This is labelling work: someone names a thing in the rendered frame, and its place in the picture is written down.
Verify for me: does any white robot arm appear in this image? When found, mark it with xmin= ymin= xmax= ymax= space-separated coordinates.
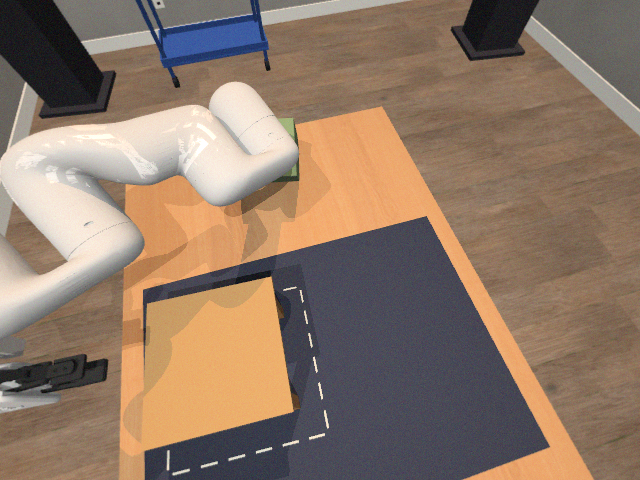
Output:
xmin=0 ymin=82 xmax=299 ymax=359

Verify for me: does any small wooden stool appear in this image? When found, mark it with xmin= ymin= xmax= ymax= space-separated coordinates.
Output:
xmin=141 ymin=277 xmax=300 ymax=452

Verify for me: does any dark grey mat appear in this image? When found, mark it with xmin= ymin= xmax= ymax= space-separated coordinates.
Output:
xmin=143 ymin=216 xmax=550 ymax=480

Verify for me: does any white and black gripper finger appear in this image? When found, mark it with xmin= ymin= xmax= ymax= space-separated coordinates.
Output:
xmin=41 ymin=359 xmax=108 ymax=393
xmin=0 ymin=354 xmax=87 ymax=392

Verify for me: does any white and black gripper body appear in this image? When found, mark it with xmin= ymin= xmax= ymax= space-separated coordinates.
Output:
xmin=0 ymin=362 xmax=61 ymax=413

